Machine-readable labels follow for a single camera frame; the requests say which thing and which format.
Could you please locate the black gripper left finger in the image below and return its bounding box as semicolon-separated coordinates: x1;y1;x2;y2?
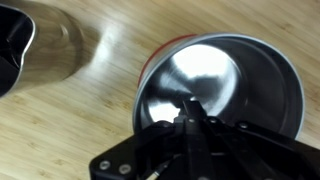
89;99;201;180

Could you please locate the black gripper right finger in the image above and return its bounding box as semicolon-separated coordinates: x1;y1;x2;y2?
194;99;320;180

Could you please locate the silver steel bowl red base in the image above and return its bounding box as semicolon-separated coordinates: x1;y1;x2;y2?
132;32;306;141

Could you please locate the small steel pitcher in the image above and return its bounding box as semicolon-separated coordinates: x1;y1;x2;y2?
0;0;84;98

